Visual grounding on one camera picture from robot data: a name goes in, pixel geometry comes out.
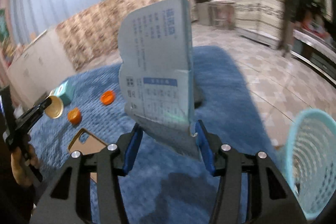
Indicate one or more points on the light blue plastic basket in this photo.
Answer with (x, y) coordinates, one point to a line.
(308, 162)

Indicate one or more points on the orange fruit piece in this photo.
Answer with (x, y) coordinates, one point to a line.
(108, 97)

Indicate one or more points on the white cabinet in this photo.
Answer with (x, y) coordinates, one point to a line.
(42, 66)

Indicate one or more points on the blue fluffy table cover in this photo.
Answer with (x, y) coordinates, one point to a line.
(163, 186)

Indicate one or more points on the teal tissue box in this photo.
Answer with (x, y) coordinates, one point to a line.
(65, 92)

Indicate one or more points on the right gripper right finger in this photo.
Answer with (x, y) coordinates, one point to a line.
(269, 197)

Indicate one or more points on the covered chest with clothes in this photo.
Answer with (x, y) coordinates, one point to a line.
(260, 20)

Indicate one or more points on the person's left hand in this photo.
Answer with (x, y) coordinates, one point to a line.
(19, 171)

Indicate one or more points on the light blue carton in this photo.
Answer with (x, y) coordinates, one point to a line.
(156, 76)

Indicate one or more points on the brown flat tray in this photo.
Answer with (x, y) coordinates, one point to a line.
(86, 143)

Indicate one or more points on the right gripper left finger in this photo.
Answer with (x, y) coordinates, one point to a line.
(67, 197)

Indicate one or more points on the small metal stool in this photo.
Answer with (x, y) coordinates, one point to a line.
(222, 14)

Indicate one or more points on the low tv bench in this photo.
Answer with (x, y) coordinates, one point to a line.
(315, 53)

